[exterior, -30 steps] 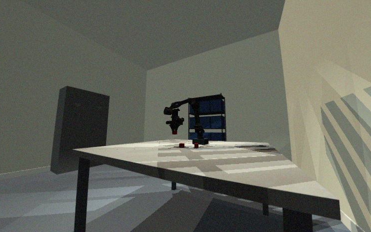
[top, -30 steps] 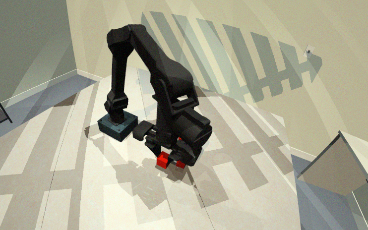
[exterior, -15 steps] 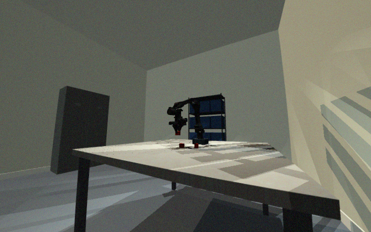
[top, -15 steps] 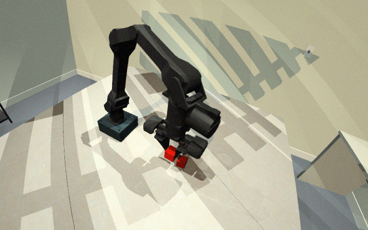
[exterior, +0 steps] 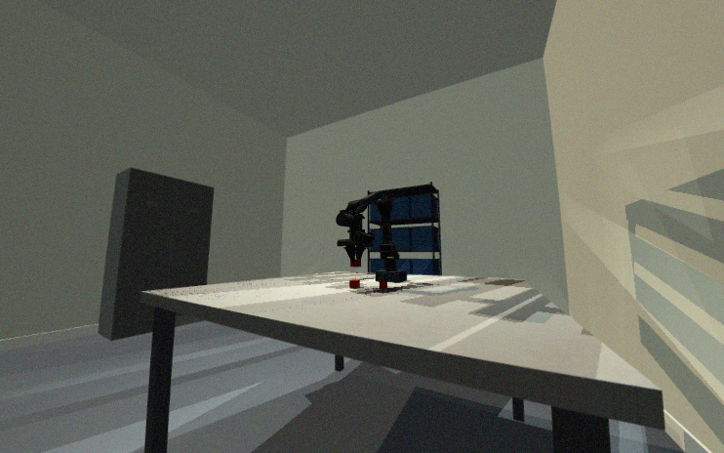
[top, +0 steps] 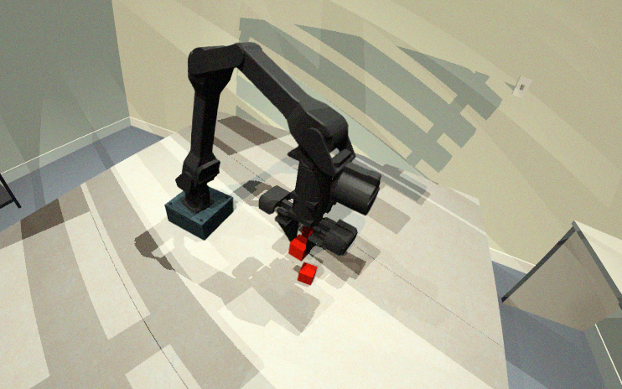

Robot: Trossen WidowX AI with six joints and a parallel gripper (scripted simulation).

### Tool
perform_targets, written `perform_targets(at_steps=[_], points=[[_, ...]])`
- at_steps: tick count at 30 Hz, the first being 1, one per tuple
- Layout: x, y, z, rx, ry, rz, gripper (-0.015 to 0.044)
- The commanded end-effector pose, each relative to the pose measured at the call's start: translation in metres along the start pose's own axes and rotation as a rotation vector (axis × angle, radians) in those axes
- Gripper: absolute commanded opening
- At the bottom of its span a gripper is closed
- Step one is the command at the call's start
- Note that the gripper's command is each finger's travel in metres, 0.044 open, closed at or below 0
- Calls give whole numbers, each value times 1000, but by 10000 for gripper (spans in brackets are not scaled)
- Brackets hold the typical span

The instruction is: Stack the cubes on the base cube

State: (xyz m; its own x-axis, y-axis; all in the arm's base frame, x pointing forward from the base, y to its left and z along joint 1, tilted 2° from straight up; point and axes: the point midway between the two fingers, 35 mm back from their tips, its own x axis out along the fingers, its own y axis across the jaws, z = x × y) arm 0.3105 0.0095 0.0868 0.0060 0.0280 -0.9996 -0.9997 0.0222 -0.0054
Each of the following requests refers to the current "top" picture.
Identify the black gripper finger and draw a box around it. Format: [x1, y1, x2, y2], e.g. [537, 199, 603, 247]
[274, 216, 299, 242]
[305, 233, 324, 254]

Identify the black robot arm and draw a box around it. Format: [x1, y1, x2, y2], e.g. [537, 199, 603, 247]
[175, 42, 381, 216]

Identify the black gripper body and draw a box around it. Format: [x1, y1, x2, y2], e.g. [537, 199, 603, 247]
[259, 185, 358, 255]

